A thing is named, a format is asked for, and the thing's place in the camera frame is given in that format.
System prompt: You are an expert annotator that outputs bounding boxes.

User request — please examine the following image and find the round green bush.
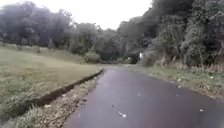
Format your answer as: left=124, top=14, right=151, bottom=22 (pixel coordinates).
left=83, top=50, right=102, bottom=65

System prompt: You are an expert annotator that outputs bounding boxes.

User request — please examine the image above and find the dark wet asphalt path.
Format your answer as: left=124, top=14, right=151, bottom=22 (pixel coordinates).
left=62, top=64, right=224, bottom=128

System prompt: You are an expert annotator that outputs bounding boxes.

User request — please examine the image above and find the concrete drainage ditch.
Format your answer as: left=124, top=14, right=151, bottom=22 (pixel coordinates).
left=0, top=68, right=105, bottom=125

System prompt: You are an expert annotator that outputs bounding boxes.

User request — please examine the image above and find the wood of trees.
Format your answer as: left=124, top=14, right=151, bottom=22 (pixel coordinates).
left=0, top=0, right=224, bottom=69

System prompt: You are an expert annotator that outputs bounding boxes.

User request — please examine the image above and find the leaf-strewn gravel strip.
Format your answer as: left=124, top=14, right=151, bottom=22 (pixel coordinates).
left=3, top=73, right=103, bottom=128

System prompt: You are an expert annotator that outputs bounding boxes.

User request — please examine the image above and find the grass verge with leaves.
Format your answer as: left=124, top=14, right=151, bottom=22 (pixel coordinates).
left=128, top=63, right=224, bottom=100

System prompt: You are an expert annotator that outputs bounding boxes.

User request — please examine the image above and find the grass field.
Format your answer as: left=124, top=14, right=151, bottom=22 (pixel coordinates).
left=0, top=44, right=104, bottom=118

